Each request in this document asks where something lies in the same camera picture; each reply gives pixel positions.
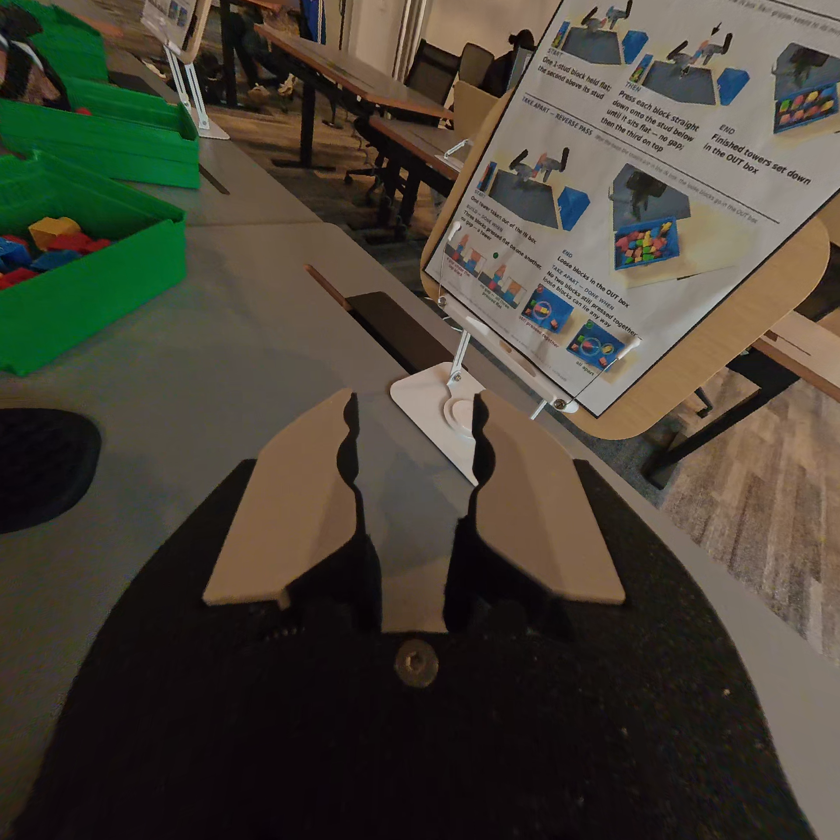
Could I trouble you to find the black office chair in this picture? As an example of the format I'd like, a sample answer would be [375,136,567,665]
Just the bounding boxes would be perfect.
[344,118,409,198]
[406,39,462,107]

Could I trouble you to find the instruction poster board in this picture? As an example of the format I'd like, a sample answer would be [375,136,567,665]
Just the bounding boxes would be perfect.
[420,79,832,442]

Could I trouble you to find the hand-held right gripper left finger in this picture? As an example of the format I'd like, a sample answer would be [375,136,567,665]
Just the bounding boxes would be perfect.
[201,387,362,608]

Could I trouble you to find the rounded wooden board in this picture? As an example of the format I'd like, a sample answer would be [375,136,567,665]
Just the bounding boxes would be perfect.
[453,80,503,135]

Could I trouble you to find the long wooden desk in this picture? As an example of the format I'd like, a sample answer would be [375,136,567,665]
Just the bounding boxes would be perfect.
[255,23,455,168]

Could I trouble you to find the pile of coloured toy blocks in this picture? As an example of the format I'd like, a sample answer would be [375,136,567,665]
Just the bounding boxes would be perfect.
[0,217,114,291]

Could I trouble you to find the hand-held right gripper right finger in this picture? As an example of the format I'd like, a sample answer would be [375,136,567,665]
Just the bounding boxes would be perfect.
[459,390,627,606]

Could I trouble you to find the laminated instruction sheet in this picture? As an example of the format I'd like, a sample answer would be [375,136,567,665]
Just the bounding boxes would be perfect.
[140,0,212,64]
[423,0,840,419]

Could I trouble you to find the black desk cable hatch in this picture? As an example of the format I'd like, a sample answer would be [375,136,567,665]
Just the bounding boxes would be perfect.
[346,292,455,376]

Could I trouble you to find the green plastic bin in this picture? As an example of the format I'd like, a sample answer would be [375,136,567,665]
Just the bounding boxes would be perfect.
[0,77,201,190]
[0,151,189,378]
[13,0,110,83]

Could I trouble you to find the black textured mat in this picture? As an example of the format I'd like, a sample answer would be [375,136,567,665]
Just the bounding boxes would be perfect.
[0,408,102,534]

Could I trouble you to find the wooden desk black legs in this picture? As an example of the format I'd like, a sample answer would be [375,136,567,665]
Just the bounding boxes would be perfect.
[367,115,475,227]
[642,308,840,491]

